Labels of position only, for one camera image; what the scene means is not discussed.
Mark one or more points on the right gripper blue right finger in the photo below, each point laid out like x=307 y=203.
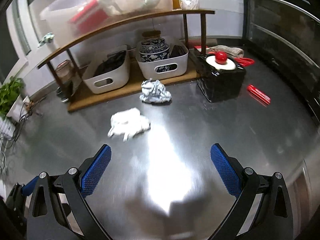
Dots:
x=243 y=186

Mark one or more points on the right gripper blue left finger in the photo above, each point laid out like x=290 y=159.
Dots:
x=82 y=184

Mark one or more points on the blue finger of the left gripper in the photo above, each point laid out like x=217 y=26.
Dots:
x=28 y=189

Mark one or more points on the white tissue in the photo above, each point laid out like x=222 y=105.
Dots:
x=128 y=123

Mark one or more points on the aluminium foil ball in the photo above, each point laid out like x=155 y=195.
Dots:
x=154 y=92

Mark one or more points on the white canister green lid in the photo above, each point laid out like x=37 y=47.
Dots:
x=7 y=128

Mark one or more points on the red plastic clip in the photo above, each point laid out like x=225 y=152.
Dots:
x=259 y=94

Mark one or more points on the green potted plant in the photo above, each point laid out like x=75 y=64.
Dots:
x=11 y=100

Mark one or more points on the black ceramic jar red knob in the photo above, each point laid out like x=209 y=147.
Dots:
x=221 y=77

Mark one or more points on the glass jar with lid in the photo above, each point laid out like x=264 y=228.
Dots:
x=65 y=71

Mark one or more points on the left white storage basket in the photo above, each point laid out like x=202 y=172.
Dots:
x=109 y=70

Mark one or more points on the white storage basket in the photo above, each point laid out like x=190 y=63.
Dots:
x=173 y=65
x=109 y=70

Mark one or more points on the red scissors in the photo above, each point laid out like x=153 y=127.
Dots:
x=244 y=62

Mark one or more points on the right white storage basket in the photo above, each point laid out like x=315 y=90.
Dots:
x=173 y=65

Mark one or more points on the green cloth on sill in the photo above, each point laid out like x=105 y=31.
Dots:
x=48 y=38

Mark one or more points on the blue white patterned bowls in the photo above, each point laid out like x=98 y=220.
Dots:
x=154 y=50

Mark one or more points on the black toaster oven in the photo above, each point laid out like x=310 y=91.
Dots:
x=286 y=33

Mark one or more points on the clear plastic storage box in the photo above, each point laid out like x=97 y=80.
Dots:
x=69 y=19

